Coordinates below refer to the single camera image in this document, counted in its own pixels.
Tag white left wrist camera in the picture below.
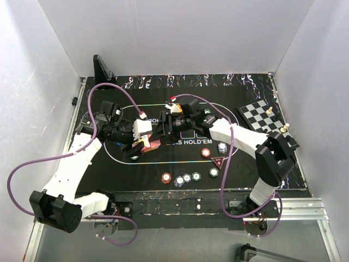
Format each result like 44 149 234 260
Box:
133 119 152 140

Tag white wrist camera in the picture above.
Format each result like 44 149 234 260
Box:
165 103 181 114
133 119 152 140

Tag black chess piece upper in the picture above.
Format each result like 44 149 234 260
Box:
273 116 281 122

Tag black white chess board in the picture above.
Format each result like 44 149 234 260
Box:
237 99 299 150

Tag red playing card box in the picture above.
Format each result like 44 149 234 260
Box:
132 135 161 153

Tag blue chip aside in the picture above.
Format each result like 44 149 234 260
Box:
183 174 191 183

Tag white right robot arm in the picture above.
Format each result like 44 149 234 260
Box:
150 94 296 217

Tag black case bottom corner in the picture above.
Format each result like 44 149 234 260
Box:
235 243 300 262

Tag black poker table mat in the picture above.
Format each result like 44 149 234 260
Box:
77 74 281 194

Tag red chips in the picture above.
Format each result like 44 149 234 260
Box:
201 148 210 158

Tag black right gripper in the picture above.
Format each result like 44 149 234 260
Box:
148 111 194 146

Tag red triangular acrylic marker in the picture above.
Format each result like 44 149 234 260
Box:
211 157 225 170

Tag black wall clip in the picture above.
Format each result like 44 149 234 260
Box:
71 97 78 106

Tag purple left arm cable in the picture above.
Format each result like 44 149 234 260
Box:
6 82 148 246

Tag white chess pawn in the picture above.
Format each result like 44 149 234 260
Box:
267 107 273 115
280 123 290 133

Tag blue chips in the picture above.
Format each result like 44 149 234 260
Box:
218 142 227 154

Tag white chess pawn far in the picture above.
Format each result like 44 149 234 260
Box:
267 107 273 115

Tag black card shoe stand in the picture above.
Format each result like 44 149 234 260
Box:
93 55 117 90

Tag green poker chip stack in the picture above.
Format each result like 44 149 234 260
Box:
191 172 201 181

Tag blue poker chip stack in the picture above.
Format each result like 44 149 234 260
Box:
174 176 185 187

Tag white chess pawn near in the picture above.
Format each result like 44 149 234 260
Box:
280 123 290 133

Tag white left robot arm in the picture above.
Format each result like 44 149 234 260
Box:
29 101 152 233

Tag red poker chip stack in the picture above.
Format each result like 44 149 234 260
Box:
161 172 172 184

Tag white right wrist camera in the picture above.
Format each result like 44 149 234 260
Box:
165 103 181 114

